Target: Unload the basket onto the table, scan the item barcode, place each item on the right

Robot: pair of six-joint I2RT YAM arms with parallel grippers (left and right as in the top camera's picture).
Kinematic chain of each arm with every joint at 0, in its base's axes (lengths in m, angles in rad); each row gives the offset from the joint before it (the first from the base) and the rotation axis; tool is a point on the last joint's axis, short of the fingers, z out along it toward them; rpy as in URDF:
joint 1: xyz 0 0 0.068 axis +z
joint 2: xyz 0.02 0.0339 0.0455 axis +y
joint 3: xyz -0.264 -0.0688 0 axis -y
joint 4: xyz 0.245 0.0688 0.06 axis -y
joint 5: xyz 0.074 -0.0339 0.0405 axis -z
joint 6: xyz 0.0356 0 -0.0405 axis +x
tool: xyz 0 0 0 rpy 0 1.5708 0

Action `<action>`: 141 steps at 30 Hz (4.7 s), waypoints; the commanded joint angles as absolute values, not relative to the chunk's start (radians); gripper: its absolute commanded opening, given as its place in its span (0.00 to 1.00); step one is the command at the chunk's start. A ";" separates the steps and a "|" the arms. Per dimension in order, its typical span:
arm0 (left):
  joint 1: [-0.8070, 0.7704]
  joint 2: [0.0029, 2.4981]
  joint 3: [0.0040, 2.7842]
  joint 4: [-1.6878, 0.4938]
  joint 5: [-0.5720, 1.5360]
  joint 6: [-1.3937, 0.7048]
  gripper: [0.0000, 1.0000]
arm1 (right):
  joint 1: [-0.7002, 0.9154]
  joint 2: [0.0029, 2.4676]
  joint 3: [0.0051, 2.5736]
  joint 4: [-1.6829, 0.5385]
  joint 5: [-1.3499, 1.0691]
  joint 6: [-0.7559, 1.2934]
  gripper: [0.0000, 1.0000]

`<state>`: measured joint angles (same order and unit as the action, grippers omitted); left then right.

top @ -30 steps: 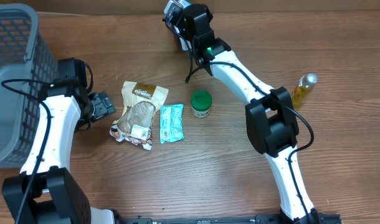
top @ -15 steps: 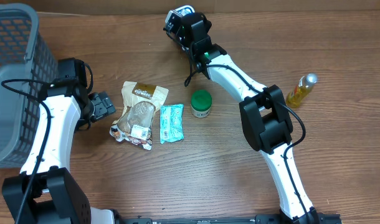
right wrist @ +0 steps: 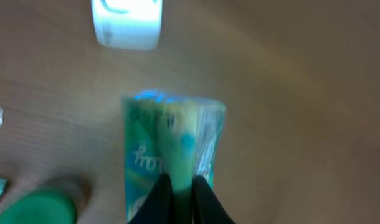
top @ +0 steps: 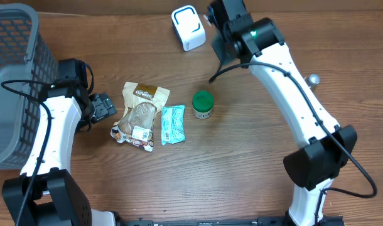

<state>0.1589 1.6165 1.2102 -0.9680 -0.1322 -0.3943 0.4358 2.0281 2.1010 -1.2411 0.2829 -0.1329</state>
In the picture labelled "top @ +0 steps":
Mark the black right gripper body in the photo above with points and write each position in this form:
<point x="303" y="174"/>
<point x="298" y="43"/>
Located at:
<point x="221" y="49"/>

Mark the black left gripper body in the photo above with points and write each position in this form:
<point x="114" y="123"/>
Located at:
<point x="103" y="108"/>

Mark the clear plastic snack bag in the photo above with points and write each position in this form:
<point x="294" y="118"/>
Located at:
<point x="142" y="104"/>

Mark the green lid glass jar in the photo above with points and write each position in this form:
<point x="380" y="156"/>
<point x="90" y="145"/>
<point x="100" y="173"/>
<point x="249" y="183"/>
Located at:
<point x="202" y="103"/>

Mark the small teal packet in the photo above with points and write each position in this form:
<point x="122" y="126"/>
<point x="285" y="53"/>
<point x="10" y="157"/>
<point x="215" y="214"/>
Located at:
<point x="172" y="124"/>

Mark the yellow dish soap bottle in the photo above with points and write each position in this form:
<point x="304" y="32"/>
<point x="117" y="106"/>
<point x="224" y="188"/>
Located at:
<point x="312" y="81"/>

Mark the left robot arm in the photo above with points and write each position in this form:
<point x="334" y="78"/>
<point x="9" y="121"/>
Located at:
<point x="45" y="193"/>

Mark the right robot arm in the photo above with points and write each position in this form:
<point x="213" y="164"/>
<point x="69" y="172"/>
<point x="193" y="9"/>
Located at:
<point x="323" y="146"/>

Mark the white barcode scanner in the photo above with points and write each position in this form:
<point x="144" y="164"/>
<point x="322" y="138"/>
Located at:
<point x="188" y="27"/>

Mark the grey plastic mesh basket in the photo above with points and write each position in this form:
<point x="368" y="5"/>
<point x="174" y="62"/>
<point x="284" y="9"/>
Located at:
<point x="27" y="61"/>

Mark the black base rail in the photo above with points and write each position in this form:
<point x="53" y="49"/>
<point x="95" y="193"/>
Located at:
<point x="204" y="223"/>

